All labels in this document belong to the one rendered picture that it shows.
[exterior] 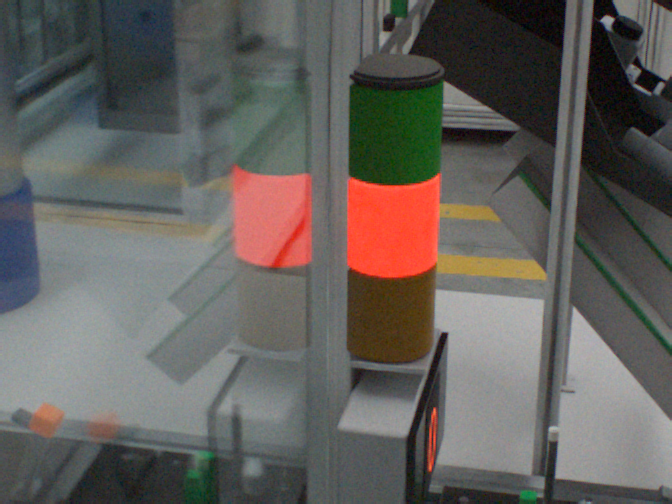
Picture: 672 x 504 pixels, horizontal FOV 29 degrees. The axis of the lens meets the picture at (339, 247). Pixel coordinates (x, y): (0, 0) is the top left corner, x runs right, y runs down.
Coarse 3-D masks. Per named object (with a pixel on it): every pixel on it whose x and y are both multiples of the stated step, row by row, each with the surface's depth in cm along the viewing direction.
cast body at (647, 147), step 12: (636, 132) 112; (660, 132) 110; (624, 144) 112; (636, 144) 112; (648, 144) 109; (660, 144) 109; (636, 156) 112; (648, 156) 110; (660, 156) 109; (648, 168) 110; (660, 168) 109
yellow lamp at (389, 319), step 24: (360, 288) 68; (384, 288) 67; (408, 288) 67; (432, 288) 69; (360, 312) 68; (384, 312) 68; (408, 312) 68; (432, 312) 69; (360, 336) 69; (384, 336) 68; (408, 336) 68; (432, 336) 70; (384, 360) 69; (408, 360) 69
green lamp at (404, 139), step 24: (360, 96) 64; (384, 96) 63; (408, 96) 63; (432, 96) 64; (360, 120) 64; (384, 120) 64; (408, 120) 64; (432, 120) 65; (360, 144) 65; (384, 144) 64; (408, 144) 64; (432, 144) 65; (360, 168) 65; (384, 168) 65; (408, 168) 65; (432, 168) 66
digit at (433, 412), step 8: (432, 400) 71; (432, 408) 72; (432, 416) 72; (432, 424) 72; (432, 432) 73; (432, 440) 73; (432, 448) 74; (432, 456) 74; (432, 464) 74; (432, 472) 74; (424, 488) 72; (424, 496) 72
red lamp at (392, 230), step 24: (360, 192) 66; (384, 192) 65; (408, 192) 65; (432, 192) 66; (360, 216) 66; (384, 216) 66; (408, 216) 66; (432, 216) 67; (360, 240) 67; (384, 240) 66; (408, 240) 66; (432, 240) 67; (360, 264) 67; (384, 264) 67; (408, 264) 67; (432, 264) 68
